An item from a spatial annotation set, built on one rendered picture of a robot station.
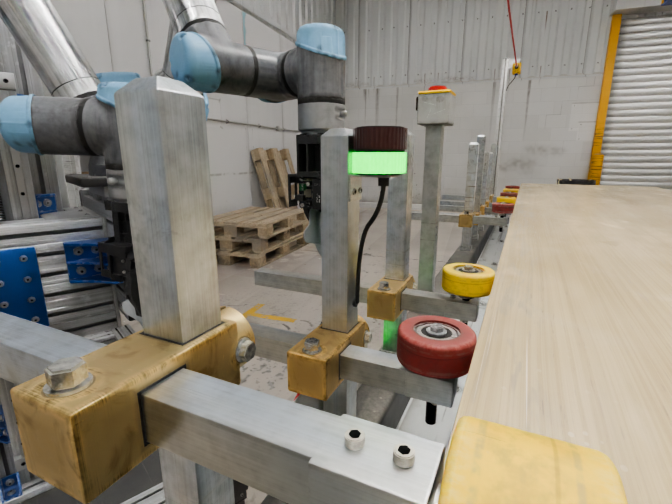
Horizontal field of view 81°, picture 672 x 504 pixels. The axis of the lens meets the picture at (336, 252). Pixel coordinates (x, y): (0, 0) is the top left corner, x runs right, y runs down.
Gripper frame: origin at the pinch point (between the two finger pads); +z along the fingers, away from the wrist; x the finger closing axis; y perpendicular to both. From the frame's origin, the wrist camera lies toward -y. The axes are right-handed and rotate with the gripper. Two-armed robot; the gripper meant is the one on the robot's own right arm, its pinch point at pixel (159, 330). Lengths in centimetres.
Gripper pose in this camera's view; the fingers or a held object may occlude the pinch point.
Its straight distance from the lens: 67.3
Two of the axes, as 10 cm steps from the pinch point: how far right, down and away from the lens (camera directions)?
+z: -0.4, 9.7, 2.5
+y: -9.0, -1.4, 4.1
